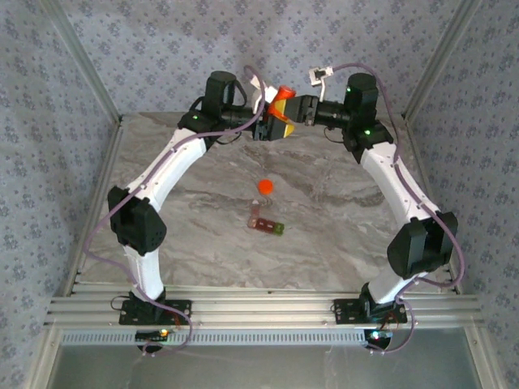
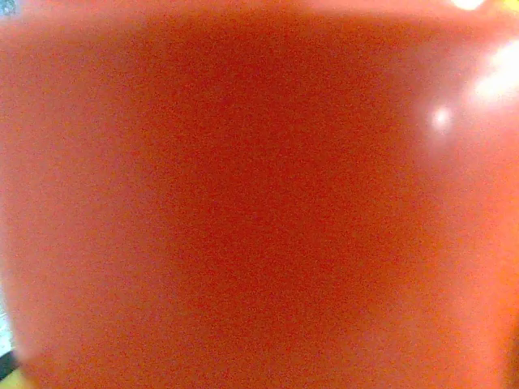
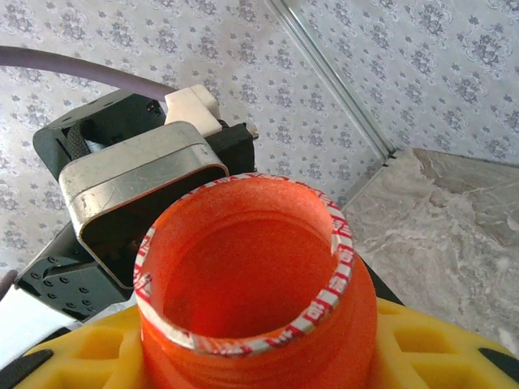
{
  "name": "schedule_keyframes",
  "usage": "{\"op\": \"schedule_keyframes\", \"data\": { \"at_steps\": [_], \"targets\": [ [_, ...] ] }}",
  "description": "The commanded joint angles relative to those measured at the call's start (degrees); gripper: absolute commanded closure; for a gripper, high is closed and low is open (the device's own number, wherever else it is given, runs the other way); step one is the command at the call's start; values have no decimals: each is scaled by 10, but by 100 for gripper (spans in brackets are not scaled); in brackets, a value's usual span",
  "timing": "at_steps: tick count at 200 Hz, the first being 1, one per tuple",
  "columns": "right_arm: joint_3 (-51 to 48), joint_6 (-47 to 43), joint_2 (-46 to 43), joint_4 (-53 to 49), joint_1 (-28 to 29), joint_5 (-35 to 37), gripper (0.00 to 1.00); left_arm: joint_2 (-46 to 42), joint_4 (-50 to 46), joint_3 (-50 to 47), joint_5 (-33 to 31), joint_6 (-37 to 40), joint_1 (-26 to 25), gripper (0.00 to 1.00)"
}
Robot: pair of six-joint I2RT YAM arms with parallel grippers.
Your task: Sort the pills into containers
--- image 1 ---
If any orange pill bottle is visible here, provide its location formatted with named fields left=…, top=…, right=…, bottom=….
left=274, top=84, right=298, bottom=110

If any red pill box marked Thur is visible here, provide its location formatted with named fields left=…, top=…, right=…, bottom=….
left=247, top=199, right=261, bottom=229

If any grey metal panel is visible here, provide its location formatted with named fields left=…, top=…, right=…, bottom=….
left=48, top=344, right=483, bottom=389

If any thin black cable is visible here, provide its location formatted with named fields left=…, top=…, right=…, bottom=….
left=211, top=133, right=245, bottom=146
left=324, top=124, right=346, bottom=145

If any aluminium corner post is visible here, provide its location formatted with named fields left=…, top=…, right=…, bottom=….
left=405, top=0, right=483, bottom=118
left=40, top=0, right=125, bottom=125

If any narrow aluminium rail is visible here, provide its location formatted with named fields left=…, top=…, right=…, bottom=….
left=72, top=282, right=461, bottom=299

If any wide aluminium rail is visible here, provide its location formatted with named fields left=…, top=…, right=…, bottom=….
left=43, top=297, right=487, bottom=328

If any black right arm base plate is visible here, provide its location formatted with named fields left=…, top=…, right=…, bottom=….
left=333, top=298, right=408, bottom=325

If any grey slotted cable duct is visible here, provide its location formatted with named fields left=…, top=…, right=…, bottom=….
left=60, top=328, right=368, bottom=346

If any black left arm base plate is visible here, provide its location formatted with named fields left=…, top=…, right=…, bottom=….
left=118, top=298, right=192, bottom=326

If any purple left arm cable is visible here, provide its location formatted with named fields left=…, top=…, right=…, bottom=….
left=83, top=64, right=268, bottom=357

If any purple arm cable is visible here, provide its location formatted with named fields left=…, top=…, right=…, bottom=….
left=83, top=64, right=268, bottom=357
left=331, top=62, right=465, bottom=357

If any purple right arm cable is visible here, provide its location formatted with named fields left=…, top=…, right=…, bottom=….
left=331, top=62, right=465, bottom=357

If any aluminium frame bar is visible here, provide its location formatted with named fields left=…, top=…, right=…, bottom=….
left=461, top=323, right=510, bottom=389
left=24, top=326, right=64, bottom=389

